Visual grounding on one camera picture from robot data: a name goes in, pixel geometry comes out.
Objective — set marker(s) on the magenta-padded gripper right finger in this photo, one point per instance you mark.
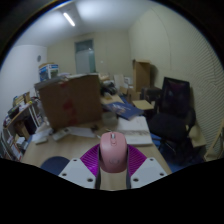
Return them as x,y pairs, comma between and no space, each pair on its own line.
148,170

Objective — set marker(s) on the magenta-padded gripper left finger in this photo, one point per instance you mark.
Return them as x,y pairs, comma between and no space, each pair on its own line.
78,171

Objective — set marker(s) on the pink computer mouse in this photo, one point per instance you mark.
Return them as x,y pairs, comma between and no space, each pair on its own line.
113,153

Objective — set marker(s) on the dark blue mouse pad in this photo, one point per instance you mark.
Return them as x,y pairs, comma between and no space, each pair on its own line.
53,164

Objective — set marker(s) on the white book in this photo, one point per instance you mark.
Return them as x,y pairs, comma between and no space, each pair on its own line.
138,131

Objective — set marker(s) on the white paper sheet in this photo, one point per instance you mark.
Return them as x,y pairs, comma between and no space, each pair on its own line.
83,132

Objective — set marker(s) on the white power strip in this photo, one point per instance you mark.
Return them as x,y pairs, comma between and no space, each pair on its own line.
61,134

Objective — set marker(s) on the black office chair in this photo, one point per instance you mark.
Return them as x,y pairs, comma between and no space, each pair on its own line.
171,123

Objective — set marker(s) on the clear tape roll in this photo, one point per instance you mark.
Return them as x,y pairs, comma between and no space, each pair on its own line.
109,118

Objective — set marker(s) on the blue book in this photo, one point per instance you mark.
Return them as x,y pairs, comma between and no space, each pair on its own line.
123,110

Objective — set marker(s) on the flat cardboard piece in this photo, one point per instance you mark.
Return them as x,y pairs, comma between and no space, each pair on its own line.
142,104

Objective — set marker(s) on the large brown cardboard box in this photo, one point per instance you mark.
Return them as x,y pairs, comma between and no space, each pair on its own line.
70,101

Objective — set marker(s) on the shelf unit with items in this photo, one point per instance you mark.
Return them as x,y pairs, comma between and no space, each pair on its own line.
16,126

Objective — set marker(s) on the tall open cardboard box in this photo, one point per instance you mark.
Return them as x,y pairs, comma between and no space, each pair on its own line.
141,75

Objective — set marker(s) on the blue and white box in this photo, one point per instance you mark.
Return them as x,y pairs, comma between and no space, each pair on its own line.
49,71

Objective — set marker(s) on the grey door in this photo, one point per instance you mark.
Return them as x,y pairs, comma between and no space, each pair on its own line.
85,58

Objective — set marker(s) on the ceiling tube light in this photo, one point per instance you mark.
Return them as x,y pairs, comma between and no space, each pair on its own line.
69,19

